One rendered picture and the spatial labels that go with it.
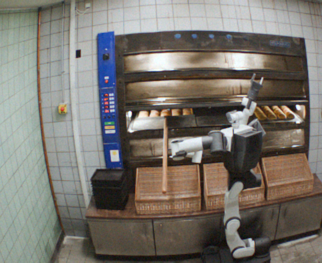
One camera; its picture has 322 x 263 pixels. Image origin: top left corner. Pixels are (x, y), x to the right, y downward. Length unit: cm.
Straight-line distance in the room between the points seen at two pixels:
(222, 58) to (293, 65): 79
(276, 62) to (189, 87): 94
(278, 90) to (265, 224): 131
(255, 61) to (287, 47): 44
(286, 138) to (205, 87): 99
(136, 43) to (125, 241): 180
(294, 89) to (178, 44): 125
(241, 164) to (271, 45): 143
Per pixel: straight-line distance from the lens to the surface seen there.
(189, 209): 384
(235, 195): 332
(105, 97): 404
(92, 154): 423
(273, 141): 425
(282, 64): 413
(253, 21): 404
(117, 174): 400
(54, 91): 416
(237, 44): 402
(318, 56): 428
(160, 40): 398
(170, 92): 402
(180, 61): 398
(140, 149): 416
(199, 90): 402
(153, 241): 395
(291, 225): 412
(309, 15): 424
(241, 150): 310
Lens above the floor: 227
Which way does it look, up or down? 16 degrees down
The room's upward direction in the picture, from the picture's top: 4 degrees counter-clockwise
